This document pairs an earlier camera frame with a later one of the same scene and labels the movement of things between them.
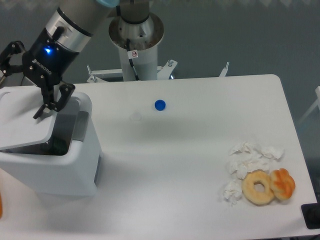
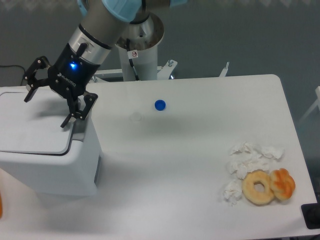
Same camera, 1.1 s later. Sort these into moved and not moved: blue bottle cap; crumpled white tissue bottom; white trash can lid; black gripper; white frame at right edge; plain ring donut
Moved: black gripper; white trash can lid
Not moved: plain ring donut; crumpled white tissue bottom; white frame at right edge; blue bottle cap
